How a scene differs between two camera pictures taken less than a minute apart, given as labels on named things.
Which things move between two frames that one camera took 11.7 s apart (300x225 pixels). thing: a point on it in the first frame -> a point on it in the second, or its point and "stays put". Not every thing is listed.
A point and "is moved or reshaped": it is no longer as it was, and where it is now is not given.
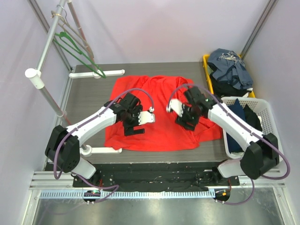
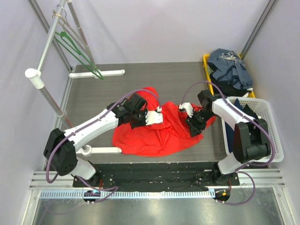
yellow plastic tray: (208, 75) stays put
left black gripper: (129, 129) -> (143, 123)
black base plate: (156, 176) stays put
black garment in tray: (225, 88) stays put
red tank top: (164, 134) is moved or reshaped
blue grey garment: (229, 68) stays put
